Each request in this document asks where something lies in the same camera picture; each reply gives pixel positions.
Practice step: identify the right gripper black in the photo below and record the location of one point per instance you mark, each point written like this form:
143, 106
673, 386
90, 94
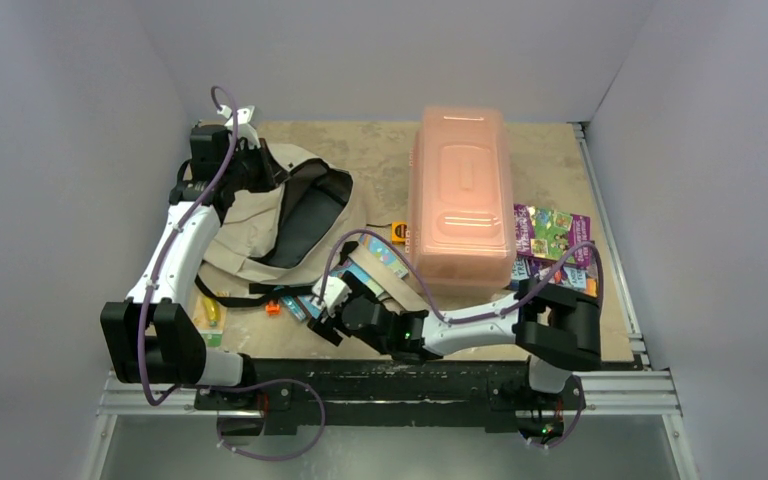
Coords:
343, 310

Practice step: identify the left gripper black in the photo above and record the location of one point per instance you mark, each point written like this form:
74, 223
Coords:
269, 178

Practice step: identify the beige backpack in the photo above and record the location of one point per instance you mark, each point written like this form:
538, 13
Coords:
279, 243

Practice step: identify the blue cartoon children's book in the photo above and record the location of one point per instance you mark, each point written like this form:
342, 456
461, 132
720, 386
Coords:
372, 255

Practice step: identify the purple treehouse book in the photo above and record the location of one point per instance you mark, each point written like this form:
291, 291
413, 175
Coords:
547, 234

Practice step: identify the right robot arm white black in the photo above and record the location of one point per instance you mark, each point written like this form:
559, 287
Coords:
557, 326

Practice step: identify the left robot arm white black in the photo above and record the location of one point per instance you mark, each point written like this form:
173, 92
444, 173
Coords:
149, 335

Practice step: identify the banana toy card pack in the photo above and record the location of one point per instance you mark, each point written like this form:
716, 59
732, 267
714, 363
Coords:
208, 317

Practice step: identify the orange small clip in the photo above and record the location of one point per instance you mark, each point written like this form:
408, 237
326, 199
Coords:
272, 308

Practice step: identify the yellow tape measure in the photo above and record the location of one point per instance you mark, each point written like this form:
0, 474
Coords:
399, 233

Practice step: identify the orange translucent plastic box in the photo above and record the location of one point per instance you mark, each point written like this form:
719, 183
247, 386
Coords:
461, 234

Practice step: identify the blue orange book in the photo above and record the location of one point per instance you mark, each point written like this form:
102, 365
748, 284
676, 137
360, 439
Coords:
580, 279

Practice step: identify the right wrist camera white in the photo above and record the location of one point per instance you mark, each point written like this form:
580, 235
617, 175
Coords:
329, 293

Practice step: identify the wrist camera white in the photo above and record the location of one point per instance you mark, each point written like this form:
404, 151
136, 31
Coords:
241, 121
329, 293

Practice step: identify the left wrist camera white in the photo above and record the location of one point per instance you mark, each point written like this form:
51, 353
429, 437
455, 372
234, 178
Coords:
241, 121

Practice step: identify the black aluminium base frame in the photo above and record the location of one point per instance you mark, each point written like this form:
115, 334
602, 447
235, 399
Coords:
492, 396

